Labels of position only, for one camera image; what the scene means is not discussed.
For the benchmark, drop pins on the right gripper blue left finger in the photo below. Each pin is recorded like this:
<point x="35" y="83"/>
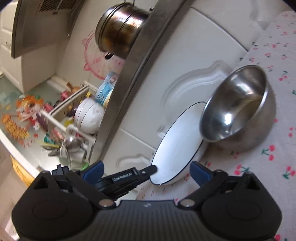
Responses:
<point x="84" y="182"/>

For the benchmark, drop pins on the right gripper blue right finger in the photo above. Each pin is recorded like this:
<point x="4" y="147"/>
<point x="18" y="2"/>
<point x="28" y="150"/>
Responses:
<point x="209" y="182"/>

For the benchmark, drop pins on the blue printed bowl stack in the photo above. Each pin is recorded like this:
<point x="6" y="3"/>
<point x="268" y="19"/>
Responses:
<point x="104" y="92"/>

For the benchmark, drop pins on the stainless steel bowl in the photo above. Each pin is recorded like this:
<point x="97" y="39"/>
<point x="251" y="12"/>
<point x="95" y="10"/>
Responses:
<point x="241" y="111"/>

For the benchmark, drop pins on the white spice shelf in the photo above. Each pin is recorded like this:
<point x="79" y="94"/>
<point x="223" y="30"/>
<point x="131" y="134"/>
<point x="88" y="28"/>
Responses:
<point x="61" y="110"/>

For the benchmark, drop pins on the white cabinet door right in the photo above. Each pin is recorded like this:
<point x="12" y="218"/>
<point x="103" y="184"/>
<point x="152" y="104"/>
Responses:
<point x="243" y="20"/>

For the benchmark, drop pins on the steel steamer pot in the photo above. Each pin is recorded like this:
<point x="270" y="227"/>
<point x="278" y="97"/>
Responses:
<point x="118" y="29"/>

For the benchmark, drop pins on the white utensil rack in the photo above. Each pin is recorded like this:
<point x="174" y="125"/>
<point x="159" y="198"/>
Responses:
<point x="87" y="140"/>

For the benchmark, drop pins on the steel ladle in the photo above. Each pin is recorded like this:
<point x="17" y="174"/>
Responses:
<point x="70" y="144"/>

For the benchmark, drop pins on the stacked white bowls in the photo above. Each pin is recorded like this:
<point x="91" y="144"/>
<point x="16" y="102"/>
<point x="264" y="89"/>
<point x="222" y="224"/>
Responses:
<point x="88" y="116"/>

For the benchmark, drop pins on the white cabinet door middle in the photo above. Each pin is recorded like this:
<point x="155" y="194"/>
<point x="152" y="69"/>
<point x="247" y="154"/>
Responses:
<point x="196" y="58"/>

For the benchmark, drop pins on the red dragon wall decoration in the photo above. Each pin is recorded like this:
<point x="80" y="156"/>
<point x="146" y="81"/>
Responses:
<point x="27" y="108"/>

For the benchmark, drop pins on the white cabinet door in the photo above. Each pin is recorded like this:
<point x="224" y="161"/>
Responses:
<point x="243" y="20"/>
<point x="126" y="151"/>
<point x="196" y="58"/>

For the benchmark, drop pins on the range hood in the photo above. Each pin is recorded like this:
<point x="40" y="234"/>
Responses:
<point x="41" y="23"/>

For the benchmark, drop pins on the pink clock wall sticker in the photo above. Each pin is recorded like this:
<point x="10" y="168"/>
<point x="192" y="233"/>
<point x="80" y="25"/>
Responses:
<point x="95" y="61"/>

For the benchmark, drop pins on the white cabinet door left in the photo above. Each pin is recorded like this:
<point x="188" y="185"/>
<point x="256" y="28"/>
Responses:
<point x="126" y="151"/>

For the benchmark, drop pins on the white plate with blue rim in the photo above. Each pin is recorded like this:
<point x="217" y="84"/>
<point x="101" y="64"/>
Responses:
<point x="181" y="145"/>

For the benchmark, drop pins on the steel countertop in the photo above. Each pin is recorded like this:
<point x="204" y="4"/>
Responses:
<point x="151" y="40"/>

